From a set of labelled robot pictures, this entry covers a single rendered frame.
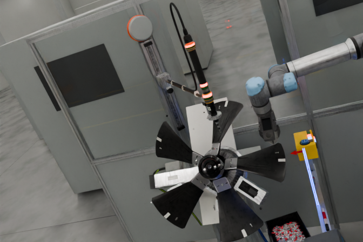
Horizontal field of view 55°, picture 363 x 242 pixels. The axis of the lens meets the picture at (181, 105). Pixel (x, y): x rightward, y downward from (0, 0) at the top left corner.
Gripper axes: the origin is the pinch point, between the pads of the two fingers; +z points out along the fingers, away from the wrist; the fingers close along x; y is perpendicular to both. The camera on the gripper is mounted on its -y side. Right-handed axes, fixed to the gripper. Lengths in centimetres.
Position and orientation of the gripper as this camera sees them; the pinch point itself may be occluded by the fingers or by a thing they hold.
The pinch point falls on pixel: (273, 143)
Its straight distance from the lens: 163.6
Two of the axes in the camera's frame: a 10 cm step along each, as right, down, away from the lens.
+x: -9.2, 2.2, 3.2
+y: 1.0, -6.6, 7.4
